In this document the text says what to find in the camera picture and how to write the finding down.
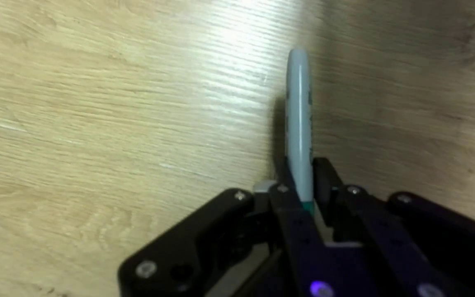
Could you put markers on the grey marker with green cap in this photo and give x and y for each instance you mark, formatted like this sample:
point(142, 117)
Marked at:
point(299, 109)

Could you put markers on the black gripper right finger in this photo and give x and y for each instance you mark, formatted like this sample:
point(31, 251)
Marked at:
point(412, 236)

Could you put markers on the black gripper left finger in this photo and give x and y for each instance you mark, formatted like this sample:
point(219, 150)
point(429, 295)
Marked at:
point(214, 241)

